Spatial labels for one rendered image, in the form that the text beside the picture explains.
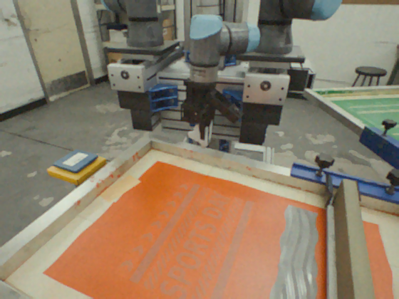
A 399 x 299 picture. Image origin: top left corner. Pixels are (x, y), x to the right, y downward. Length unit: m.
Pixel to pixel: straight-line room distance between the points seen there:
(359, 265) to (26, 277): 0.58
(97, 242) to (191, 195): 0.25
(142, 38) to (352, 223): 0.89
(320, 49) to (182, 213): 3.78
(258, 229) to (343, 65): 3.78
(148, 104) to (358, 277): 0.83
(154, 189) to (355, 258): 0.46
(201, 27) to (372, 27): 3.68
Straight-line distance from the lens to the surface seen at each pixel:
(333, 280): 0.54
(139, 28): 1.06
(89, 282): 0.56
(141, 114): 1.05
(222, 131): 1.06
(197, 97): 0.70
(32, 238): 0.62
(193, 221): 0.61
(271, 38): 0.95
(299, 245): 0.61
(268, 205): 0.68
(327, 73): 4.27
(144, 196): 0.68
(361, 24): 4.19
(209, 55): 0.64
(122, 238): 0.60
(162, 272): 0.54
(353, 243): 0.52
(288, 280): 0.56
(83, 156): 0.92
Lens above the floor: 1.43
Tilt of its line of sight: 32 degrees down
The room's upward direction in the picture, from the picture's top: straight up
